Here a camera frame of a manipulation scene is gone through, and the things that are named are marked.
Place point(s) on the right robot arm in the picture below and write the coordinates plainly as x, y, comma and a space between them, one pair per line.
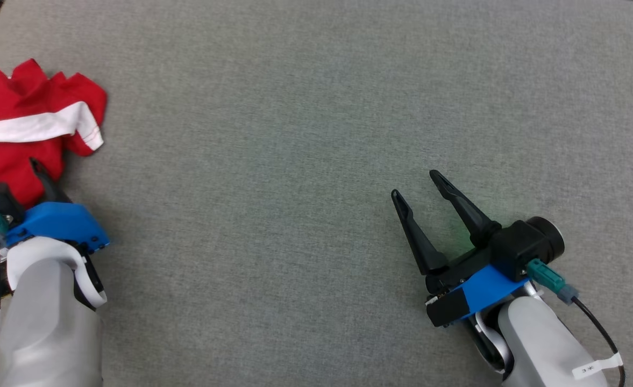
537, 344

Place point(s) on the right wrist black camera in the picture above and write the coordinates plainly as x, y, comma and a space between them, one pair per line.
520, 242

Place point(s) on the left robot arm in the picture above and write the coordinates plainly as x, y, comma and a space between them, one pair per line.
42, 322

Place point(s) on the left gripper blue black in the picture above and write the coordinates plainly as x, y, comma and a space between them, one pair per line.
58, 223

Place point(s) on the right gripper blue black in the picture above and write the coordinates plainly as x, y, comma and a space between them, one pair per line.
472, 290

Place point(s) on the red garment with white band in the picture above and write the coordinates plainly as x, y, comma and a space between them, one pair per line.
4, 102

